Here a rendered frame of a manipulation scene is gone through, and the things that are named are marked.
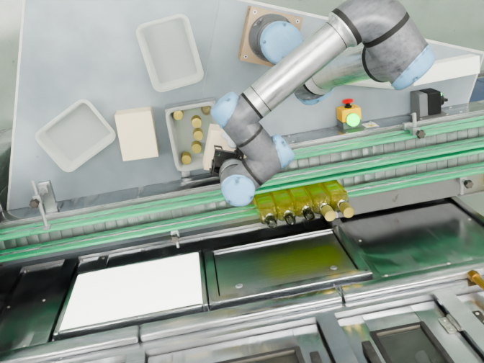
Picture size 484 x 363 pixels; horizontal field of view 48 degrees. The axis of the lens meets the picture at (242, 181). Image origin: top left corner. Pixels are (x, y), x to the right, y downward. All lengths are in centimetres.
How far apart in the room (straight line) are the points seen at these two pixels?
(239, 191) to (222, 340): 42
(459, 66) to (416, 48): 79
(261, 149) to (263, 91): 13
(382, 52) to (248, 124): 34
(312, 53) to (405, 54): 21
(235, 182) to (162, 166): 75
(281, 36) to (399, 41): 43
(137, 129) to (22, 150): 42
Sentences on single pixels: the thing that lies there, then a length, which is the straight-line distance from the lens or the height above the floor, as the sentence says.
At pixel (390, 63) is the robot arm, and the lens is 128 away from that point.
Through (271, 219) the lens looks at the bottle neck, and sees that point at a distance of 163.
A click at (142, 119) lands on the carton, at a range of 183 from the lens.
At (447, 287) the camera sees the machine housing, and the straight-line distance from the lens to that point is 157.
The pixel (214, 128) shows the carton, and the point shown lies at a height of 110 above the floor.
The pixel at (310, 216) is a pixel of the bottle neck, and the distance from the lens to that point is 167.
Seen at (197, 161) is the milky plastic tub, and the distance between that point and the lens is 190.
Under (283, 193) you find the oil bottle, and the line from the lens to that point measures 178.
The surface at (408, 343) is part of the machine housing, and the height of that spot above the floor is 158.
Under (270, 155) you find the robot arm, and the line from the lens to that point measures 124.
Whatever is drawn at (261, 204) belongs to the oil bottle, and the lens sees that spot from 171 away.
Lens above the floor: 261
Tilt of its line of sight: 69 degrees down
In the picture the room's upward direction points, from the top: 161 degrees clockwise
